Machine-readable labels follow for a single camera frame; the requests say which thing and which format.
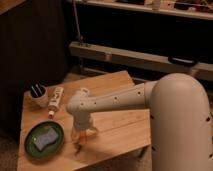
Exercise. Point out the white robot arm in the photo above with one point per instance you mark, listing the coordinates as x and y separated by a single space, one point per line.
180 119

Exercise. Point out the metal pole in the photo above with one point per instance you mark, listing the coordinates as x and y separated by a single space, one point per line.
79 36

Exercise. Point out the wooden shelf rail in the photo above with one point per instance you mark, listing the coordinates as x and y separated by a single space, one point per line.
139 60

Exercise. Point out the black marker in cup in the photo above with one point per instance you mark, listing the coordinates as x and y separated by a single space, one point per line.
34 91
39 89

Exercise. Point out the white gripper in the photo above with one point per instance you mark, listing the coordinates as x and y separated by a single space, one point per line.
82 124

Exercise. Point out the blue sponge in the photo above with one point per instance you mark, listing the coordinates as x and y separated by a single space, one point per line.
45 139

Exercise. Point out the green plate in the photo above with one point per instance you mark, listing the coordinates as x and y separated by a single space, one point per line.
49 150

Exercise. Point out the white cup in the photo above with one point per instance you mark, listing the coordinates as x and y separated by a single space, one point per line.
42 101

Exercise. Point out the orange pepper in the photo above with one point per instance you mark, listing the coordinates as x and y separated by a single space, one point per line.
81 141

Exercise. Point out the black handle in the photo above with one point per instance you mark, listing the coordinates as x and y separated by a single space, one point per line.
182 62

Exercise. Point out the white tube bottle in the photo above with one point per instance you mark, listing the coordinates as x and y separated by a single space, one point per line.
54 101

